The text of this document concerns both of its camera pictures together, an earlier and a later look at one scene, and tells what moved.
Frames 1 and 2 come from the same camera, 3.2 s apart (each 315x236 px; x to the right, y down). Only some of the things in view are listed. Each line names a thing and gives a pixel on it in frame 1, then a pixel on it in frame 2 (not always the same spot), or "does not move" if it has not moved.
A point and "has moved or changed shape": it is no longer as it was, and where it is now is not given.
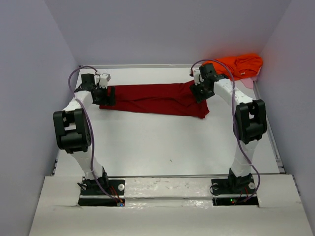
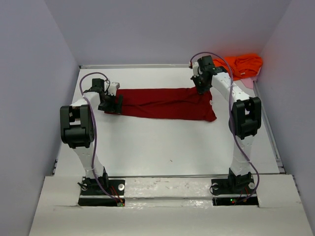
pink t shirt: (248, 82) does not move
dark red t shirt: (176, 98) has moved or changed shape
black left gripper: (106, 96) → (112, 104)
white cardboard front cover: (169, 205) does not move
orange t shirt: (241, 66) does not move
